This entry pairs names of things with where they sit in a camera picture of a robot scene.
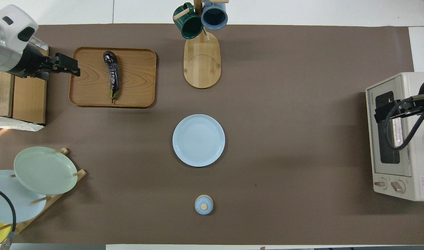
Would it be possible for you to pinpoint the wooden tray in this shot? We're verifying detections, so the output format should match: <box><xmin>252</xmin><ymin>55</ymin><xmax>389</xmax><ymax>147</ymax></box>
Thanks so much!
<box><xmin>68</xmin><ymin>47</ymin><xmax>157</xmax><ymax>108</ymax></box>

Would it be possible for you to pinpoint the small blue lidded jar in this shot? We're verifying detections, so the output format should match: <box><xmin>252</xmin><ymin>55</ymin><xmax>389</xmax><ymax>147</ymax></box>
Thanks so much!
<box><xmin>194</xmin><ymin>194</ymin><xmax>214</xmax><ymax>215</ymax></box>

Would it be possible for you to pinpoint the purple eggplant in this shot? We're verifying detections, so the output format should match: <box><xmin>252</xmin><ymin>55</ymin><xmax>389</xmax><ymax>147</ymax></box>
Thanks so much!
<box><xmin>103</xmin><ymin>51</ymin><xmax>121</xmax><ymax>104</ymax></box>

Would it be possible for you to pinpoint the pale green plate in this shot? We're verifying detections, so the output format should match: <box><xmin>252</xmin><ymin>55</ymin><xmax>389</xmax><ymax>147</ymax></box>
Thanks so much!
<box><xmin>14</xmin><ymin>146</ymin><xmax>78</xmax><ymax>195</ymax></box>

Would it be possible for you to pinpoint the dark green mug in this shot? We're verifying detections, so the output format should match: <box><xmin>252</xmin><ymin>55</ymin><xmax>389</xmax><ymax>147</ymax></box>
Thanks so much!
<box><xmin>173</xmin><ymin>3</ymin><xmax>204</xmax><ymax>40</ymax></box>

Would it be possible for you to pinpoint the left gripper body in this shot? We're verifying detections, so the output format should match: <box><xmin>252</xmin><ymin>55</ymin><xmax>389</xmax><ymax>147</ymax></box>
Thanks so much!
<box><xmin>7</xmin><ymin>42</ymin><xmax>51</xmax><ymax>81</ymax></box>

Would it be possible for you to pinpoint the wooden box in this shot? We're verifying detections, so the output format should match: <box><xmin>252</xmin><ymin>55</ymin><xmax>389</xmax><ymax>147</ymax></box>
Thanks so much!
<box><xmin>12</xmin><ymin>47</ymin><xmax>48</xmax><ymax>125</ymax></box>
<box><xmin>0</xmin><ymin>69</ymin><xmax>15</xmax><ymax>117</ymax></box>

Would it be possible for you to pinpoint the light blue plate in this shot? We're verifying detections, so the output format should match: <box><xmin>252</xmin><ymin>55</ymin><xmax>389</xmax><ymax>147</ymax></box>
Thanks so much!
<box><xmin>172</xmin><ymin>114</ymin><xmax>226</xmax><ymax>167</ymax></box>
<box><xmin>0</xmin><ymin>170</ymin><xmax>48</xmax><ymax>224</ymax></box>

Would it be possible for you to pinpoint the white paper bag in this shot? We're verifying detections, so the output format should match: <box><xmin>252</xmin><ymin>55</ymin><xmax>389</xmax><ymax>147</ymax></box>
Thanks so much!
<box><xmin>0</xmin><ymin>115</ymin><xmax>45</xmax><ymax>132</ymax></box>

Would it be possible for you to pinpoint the blue mug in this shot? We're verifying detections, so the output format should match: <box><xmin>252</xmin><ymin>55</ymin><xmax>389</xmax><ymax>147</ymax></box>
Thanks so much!
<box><xmin>201</xmin><ymin>0</ymin><xmax>228</xmax><ymax>31</ymax></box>

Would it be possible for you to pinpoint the black cable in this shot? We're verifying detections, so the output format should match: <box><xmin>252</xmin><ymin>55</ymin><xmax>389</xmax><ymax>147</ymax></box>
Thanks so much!
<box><xmin>0</xmin><ymin>187</ymin><xmax>17</xmax><ymax>250</ymax></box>
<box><xmin>385</xmin><ymin>97</ymin><xmax>424</xmax><ymax>150</ymax></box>

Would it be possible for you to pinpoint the wooden plate rack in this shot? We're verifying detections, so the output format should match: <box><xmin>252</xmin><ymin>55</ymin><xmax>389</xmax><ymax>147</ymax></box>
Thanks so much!
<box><xmin>0</xmin><ymin>147</ymin><xmax>87</xmax><ymax>241</ymax></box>

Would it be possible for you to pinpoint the wooden mug stand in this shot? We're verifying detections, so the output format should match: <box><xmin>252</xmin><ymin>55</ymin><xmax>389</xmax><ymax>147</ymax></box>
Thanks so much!
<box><xmin>173</xmin><ymin>0</ymin><xmax>230</xmax><ymax>89</ymax></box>

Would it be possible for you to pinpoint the cream toaster oven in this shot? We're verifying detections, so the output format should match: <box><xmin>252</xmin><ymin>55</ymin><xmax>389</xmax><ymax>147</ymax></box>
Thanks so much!
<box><xmin>366</xmin><ymin>72</ymin><xmax>424</xmax><ymax>201</ymax></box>

